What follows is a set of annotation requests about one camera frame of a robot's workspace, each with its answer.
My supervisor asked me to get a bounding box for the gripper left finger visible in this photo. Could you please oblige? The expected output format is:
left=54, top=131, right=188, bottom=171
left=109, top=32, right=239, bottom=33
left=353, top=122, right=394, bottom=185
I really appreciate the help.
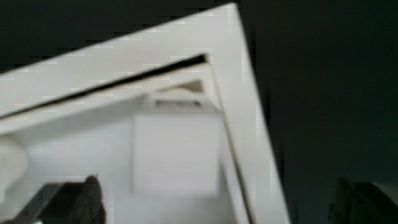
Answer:
left=0, top=176, right=106, bottom=224

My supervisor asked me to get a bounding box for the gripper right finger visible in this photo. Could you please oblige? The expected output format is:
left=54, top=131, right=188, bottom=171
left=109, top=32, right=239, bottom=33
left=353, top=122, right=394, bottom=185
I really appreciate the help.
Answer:
left=328, top=177, right=398, bottom=224

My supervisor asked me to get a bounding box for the white table leg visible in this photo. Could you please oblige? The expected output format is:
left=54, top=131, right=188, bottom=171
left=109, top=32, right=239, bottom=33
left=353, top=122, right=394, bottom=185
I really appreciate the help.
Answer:
left=0, top=136, right=28, bottom=204
left=131, top=90, right=221, bottom=197

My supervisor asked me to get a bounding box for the white square tabletop tray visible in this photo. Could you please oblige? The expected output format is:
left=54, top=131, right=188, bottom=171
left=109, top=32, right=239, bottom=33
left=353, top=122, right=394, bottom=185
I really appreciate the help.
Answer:
left=0, top=63, right=250, bottom=224

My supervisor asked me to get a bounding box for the white right barrier wall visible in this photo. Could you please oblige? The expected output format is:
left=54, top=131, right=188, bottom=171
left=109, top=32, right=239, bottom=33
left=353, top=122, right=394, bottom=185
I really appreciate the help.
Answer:
left=0, top=4, right=291, bottom=224

